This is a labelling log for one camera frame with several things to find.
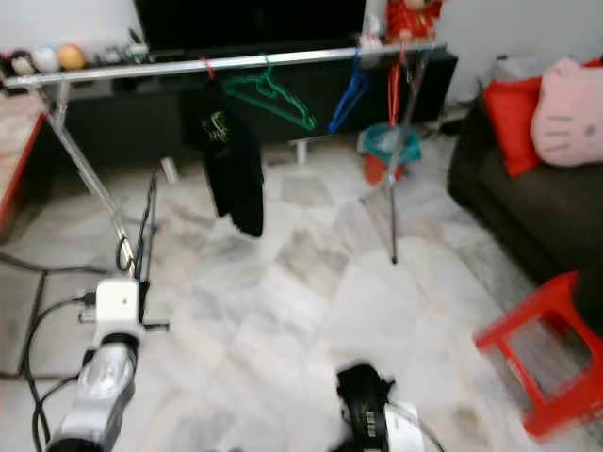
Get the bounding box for teal plastic bin bag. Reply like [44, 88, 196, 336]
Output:
[360, 122, 423, 163]

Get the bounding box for black mouse plush ball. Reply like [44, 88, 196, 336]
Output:
[9, 51, 37, 78]

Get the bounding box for red festive doll ornament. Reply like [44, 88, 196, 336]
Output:
[384, 0, 446, 43]

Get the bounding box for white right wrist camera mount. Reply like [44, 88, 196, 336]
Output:
[386, 414, 430, 452]

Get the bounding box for red square pillow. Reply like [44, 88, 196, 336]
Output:
[482, 75, 546, 177]

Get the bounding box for blue plastic hanger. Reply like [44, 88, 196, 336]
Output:
[328, 56, 370, 135]

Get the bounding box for red plastic hanger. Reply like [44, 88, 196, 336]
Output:
[386, 52, 408, 128]

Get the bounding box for red plastic stool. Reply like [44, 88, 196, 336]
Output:
[474, 271, 603, 439]

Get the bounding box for black garment with neon logo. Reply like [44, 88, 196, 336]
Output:
[334, 363, 399, 452]

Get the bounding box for red plastic bucket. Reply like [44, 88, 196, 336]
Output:
[365, 151, 401, 186]

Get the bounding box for black plastic hanger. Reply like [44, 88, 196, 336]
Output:
[118, 171, 159, 283]

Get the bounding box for pink cat face pillow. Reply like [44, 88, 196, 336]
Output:
[530, 58, 603, 169]

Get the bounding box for white and blue plush ball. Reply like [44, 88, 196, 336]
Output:
[33, 47, 59, 74]

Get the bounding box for green plastic hanger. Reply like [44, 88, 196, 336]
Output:
[224, 55, 317, 131]

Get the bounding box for dark grey fabric sofa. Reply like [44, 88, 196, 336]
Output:
[448, 56, 603, 335]

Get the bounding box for black trousers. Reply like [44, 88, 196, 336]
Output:
[181, 80, 267, 238]

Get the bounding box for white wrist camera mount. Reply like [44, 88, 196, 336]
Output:
[96, 279, 147, 342]
[386, 414, 430, 452]

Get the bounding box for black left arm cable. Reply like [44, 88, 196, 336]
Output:
[24, 294, 100, 452]

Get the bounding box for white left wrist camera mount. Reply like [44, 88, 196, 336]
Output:
[96, 279, 147, 342]

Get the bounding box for yellow and red plush ball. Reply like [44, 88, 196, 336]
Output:
[57, 43, 86, 73]

